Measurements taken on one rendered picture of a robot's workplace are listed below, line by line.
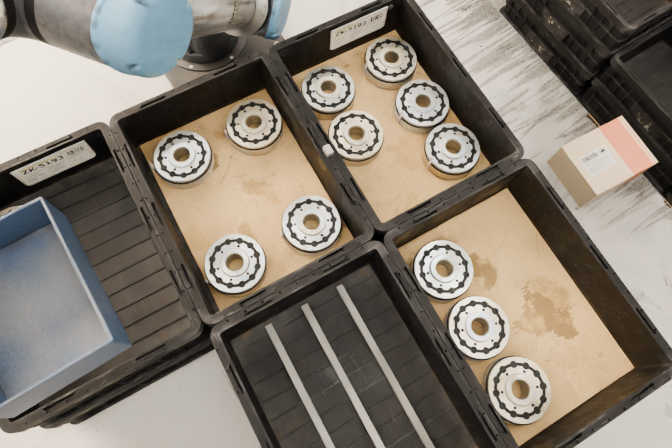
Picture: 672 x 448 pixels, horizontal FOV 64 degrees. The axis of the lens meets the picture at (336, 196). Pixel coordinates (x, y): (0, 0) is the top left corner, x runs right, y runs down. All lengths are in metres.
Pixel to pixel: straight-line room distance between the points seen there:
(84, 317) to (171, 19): 0.38
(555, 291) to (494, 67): 0.56
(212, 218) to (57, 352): 0.37
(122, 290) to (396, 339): 0.47
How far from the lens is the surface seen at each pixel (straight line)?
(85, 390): 0.88
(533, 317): 1.01
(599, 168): 1.22
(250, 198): 0.99
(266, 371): 0.93
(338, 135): 1.00
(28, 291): 0.78
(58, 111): 1.32
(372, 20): 1.10
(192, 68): 1.22
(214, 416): 1.07
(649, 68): 1.96
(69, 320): 0.75
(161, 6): 0.68
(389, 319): 0.94
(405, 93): 1.06
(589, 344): 1.04
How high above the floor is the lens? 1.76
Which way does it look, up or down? 69 degrees down
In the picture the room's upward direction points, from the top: 7 degrees clockwise
